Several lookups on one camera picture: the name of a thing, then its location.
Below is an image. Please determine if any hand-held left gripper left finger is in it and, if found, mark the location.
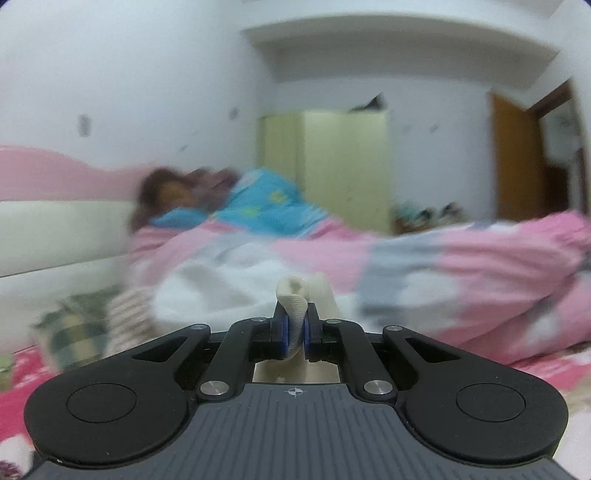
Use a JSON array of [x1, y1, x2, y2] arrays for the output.
[[130, 299, 293, 401]]

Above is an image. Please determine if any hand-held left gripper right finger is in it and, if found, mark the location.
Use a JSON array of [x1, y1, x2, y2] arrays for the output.
[[303, 302, 461, 401]]

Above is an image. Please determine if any cream zip jacket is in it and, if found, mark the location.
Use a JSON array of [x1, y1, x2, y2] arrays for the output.
[[253, 273, 345, 384]]

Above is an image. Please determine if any striped cloth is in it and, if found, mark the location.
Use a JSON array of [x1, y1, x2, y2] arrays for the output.
[[105, 287, 154, 357]]

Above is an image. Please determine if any cream wardrobe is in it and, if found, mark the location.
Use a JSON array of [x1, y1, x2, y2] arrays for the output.
[[257, 109, 394, 236]]

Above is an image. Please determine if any pink grey floral quilt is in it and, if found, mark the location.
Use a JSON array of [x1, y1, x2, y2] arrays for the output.
[[129, 210, 591, 366]]

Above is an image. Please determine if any dark thing on wardrobe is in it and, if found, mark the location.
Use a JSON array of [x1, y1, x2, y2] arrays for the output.
[[350, 91, 387, 113]]

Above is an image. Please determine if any pink and white headboard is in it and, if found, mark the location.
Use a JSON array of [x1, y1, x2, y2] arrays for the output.
[[0, 144, 149, 278]]

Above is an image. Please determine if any wooden door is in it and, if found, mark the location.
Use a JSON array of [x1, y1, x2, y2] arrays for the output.
[[489, 91, 546, 220]]

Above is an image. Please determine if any pink flower-print blanket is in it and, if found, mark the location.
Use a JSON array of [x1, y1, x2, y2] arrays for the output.
[[0, 340, 591, 480]]

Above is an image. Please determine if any dark wooden door frame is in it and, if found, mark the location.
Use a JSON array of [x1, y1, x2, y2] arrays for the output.
[[526, 78, 591, 219]]

